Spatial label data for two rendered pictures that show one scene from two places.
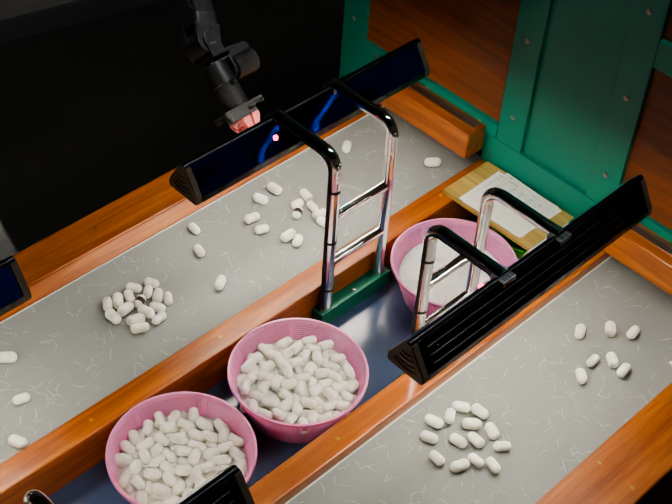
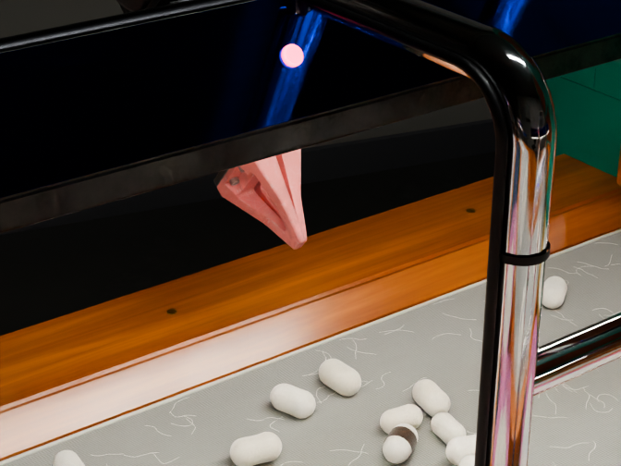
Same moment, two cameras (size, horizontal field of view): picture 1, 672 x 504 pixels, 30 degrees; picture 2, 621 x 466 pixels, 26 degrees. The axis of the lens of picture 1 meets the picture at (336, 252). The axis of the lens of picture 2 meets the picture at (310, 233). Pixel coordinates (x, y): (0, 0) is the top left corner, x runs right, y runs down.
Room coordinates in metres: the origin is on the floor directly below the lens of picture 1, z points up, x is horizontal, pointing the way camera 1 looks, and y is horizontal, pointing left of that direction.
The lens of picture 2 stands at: (1.22, 0.00, 1.30)
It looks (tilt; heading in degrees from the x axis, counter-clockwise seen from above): 27 degrees down; 11
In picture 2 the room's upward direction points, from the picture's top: straight up
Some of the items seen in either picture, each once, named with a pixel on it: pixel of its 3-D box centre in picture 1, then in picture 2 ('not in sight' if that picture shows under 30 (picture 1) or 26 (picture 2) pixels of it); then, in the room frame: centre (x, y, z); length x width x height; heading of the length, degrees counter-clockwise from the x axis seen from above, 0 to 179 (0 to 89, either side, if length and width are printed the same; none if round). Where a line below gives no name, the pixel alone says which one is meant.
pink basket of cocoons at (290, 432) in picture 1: (297, 385); not in sight; (1.53, 0.05, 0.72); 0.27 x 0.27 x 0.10
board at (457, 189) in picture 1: (522, 214); not in sight; (2.01, -0.40, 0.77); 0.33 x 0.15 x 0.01; 47
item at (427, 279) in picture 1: (479, 313); not in sight; (1.58, -0.27, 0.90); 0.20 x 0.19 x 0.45; 137
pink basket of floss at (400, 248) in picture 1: (452, 277); not in sight; (1.85, -0.25, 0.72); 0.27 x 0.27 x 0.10
